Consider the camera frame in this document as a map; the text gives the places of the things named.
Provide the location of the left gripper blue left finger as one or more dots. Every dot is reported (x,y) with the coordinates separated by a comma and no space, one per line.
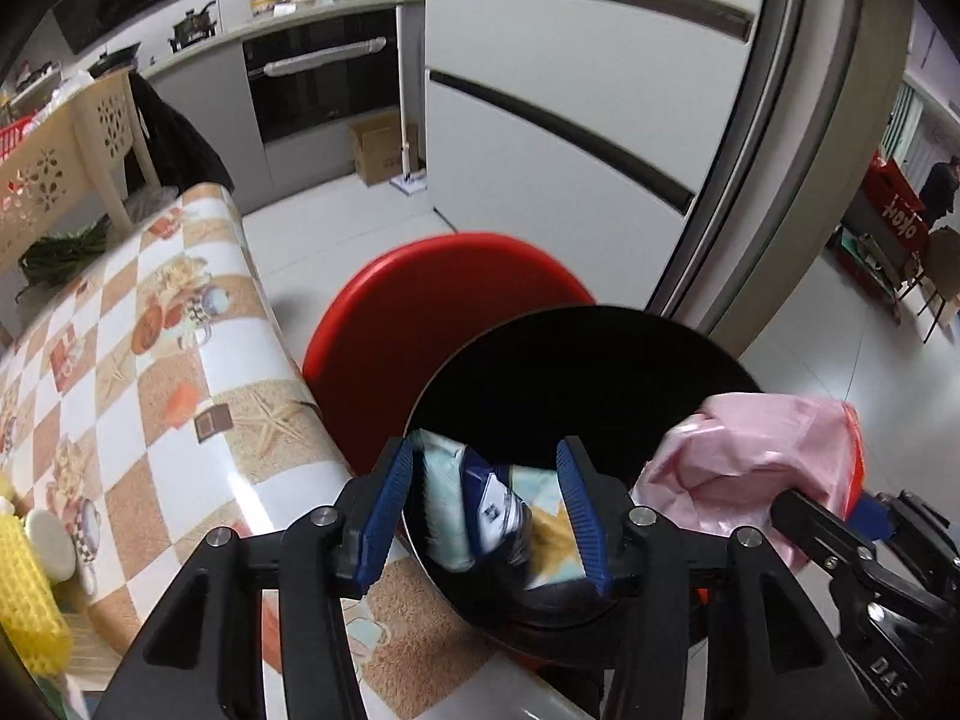
(378,507)

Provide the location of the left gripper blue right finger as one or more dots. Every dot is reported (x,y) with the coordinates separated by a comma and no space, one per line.
(582,489)

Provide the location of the blue snack bag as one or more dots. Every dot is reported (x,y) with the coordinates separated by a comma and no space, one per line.
(511,518)

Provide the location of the red pink wrapper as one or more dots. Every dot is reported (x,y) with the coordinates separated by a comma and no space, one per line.
(723,466)

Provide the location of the white red paper cup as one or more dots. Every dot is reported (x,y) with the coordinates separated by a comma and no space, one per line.
(52,545)

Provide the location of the black trash bin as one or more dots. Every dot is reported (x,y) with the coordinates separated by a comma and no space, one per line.
(618,379)

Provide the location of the red plastic stool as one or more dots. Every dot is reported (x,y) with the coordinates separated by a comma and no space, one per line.
(407,312)

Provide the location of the white refrigerator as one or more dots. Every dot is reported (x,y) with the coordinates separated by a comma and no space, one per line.
(606,132)

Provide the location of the cardboard box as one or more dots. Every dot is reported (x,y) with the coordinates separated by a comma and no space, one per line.
(377,147)

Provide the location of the green vegetables on chair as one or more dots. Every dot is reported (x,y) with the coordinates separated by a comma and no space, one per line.
(55,259)

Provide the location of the black built-in oven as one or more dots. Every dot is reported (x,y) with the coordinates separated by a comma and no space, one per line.
(326,71)

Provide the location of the beige perforated chair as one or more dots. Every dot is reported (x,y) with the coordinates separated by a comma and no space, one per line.
(73,153)

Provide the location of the red plastic basket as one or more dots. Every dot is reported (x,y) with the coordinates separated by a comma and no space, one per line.
(13,134)

